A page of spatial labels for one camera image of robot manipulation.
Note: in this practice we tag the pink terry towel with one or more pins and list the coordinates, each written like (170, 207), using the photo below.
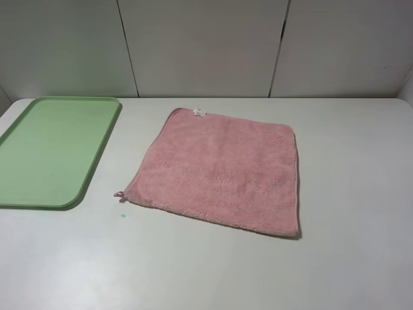
(233, 172)

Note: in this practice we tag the green plastic tray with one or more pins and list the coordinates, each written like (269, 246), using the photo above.
(50, 152)

